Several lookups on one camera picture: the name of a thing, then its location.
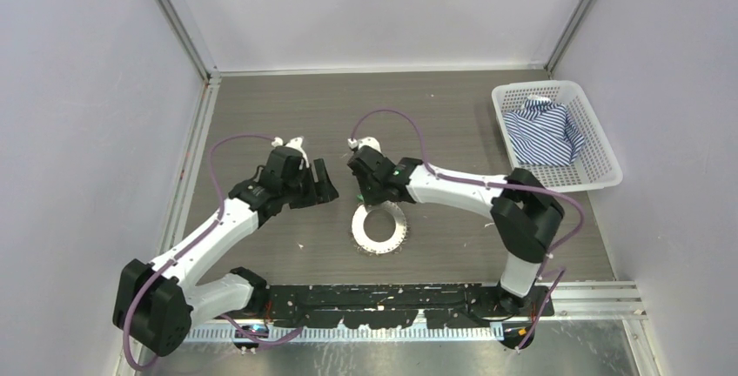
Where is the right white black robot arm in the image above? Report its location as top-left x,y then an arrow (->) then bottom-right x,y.
347,140 -> 565,316

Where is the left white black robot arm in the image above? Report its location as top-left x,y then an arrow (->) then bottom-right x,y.
112,144 -> 339,357

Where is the blue striped shirt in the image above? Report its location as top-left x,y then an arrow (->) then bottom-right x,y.
503,94 -> 586,167

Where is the white plastic basket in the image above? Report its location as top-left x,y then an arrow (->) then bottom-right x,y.
491,80 -> 623,193

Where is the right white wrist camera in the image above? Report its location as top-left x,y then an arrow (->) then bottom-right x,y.
347,137 -> 382,153

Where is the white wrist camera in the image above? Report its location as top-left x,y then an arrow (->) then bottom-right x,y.
347,137 -> 382,153
271,136 -> 311,169

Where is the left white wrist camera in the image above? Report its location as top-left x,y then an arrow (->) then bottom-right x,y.
271,136 -> 311,169

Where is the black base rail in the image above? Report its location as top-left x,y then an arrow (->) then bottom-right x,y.
229,283 -> 554,330

